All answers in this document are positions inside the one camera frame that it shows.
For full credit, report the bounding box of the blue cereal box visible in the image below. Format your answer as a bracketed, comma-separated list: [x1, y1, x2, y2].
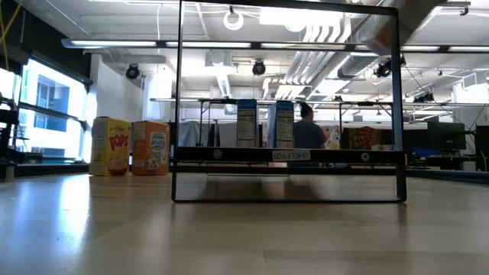
[235, 99, 259, 149]
[267, 99, 295, 149]

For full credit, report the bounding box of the orange Mini-Wheats cereal box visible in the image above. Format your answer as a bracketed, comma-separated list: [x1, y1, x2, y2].
[131, 120, 171, 177]

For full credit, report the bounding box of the yellow Pops cereal box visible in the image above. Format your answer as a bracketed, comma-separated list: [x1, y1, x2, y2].
[89, 116, 132, 177]

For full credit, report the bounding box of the folding table with black legs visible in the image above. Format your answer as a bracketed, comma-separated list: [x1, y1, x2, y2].
[335, 99, 397, 148]
[149, 97, 270, 148]

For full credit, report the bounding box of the grey partition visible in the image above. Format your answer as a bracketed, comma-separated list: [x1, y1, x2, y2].
[177, 120, 237, 148]

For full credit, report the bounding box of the person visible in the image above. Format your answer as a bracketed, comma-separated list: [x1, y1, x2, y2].
[293, 101, 326, 150]

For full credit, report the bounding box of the colourful patterned white panel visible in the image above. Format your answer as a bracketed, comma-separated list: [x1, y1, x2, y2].
[323, 125, 342, 150]

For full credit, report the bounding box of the dark orange patterned panel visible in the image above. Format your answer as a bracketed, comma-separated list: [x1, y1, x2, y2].
[346, 126, 383, 150]

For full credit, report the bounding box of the long ceiling light strip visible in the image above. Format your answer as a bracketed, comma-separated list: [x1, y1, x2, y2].
[60, 37, 489, 53]

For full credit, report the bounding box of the large bright window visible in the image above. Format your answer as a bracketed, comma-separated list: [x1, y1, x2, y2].
[18, 59, 91, 161]

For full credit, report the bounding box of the black monitor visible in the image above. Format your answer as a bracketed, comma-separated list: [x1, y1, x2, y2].
[474, 125, 489, 172]
[426, 121, 468, 151]

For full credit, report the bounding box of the wooden shelf with black frame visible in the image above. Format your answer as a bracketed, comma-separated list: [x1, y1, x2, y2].
[170, 0, 407, 203]

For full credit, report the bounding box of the white ring ceiling fixture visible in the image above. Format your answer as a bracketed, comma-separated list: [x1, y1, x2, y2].
[223, 10, 245, 31]

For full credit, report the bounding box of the silver ventilation duct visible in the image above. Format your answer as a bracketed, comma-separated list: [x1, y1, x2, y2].
[284, 0, 452, 101]

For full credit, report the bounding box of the black aluminium table frame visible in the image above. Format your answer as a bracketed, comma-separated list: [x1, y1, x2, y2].
[0, 86, 489, 186]

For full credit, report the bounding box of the yellow hanging cable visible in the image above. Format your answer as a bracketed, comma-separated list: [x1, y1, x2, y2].
[0, 0, 24, 72]

